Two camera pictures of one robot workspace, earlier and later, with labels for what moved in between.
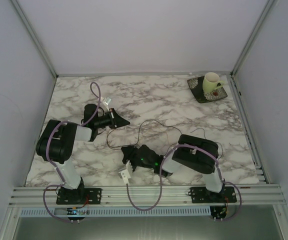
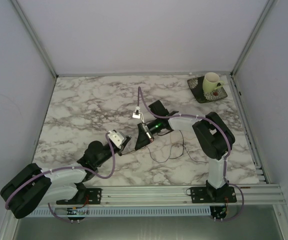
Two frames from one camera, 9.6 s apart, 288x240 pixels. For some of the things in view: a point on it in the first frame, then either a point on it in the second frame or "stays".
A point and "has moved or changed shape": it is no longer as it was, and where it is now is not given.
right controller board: x=215 y=212 stays
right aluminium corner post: x=256 y=28 stays
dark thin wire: x=139 y=133 has moved or changed shape
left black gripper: x=116 y=120 → x=128 y=138
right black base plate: x=201 y=195 stays
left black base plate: x=80 y=196 stays
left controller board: x=73 y=211 stays
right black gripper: x=129 y=153 → x=144 y=138
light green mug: x=211 y=82 stays
